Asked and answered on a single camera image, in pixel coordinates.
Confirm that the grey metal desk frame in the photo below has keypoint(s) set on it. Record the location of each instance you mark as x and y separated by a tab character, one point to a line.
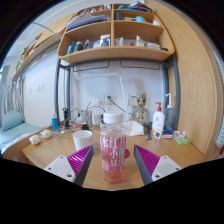
57	93

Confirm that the small black block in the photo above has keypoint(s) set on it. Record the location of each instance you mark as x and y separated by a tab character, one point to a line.
85	127

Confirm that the teal bed mattress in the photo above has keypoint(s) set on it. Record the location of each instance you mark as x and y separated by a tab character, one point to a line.
16	133

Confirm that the thin white desk lamp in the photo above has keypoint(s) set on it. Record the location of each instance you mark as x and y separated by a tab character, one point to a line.
96	76

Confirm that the white paper cup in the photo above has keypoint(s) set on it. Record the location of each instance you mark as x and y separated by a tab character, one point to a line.
82	139

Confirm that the teal pillow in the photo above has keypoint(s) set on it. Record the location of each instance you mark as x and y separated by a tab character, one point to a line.
12	120

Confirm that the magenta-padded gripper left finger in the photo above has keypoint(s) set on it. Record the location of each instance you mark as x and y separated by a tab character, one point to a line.
63	166

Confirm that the clear pink-labelled drink bottle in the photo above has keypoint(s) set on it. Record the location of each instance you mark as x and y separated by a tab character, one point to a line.
113	150

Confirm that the wooden shelf unit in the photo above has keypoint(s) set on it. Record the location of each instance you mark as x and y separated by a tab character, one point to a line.
116	53

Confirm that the black electric shaver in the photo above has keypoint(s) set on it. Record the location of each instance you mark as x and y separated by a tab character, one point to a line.
66	117

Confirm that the white tissue pack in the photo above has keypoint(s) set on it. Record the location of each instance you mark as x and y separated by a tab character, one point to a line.
133	128

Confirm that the blue white-capped bottle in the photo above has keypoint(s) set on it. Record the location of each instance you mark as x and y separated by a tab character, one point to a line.
55	122

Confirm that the metal cup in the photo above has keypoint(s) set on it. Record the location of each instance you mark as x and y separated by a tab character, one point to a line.
88	117

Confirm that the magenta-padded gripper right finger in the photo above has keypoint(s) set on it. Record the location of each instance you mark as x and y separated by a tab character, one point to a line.
163	166

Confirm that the dark blue box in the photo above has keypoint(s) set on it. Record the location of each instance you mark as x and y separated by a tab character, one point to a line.
168	133

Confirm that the clear blue spray bottle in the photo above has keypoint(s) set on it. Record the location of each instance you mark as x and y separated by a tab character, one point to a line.
169	115

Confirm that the small round white object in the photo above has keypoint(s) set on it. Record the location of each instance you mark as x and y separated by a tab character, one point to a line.
46	134
34	140

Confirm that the green packet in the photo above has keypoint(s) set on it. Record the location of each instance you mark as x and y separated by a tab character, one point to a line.
183	141

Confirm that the white red-pump dispenser bottle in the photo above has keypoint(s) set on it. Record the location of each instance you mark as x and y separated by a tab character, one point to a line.
158	121

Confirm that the wooden tree-creature figurine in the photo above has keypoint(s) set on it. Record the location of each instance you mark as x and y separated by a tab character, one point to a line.
142	111

